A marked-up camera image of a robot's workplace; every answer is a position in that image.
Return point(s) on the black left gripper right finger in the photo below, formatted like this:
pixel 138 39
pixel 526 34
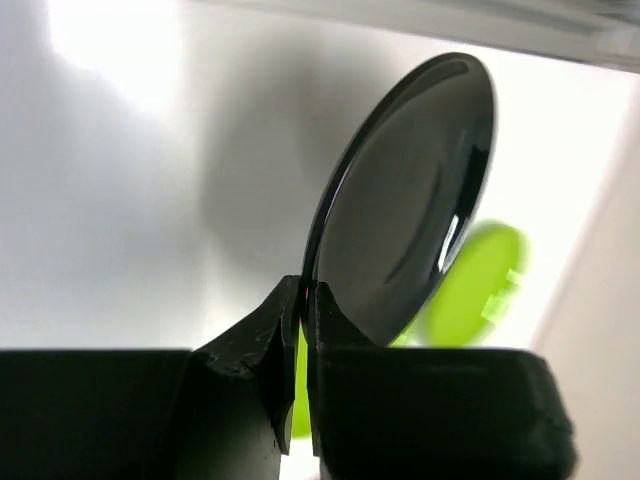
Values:
pixel 424 413

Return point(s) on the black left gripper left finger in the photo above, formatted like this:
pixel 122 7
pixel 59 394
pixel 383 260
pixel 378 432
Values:
pixel 222 411

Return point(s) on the black plate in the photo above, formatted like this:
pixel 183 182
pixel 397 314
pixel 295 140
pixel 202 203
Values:
pixel 398 204

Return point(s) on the aluminium rail frame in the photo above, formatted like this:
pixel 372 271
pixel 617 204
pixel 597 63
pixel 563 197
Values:
pixel 600 33

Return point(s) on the green plate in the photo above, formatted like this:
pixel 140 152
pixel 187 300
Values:
pixel 476 293

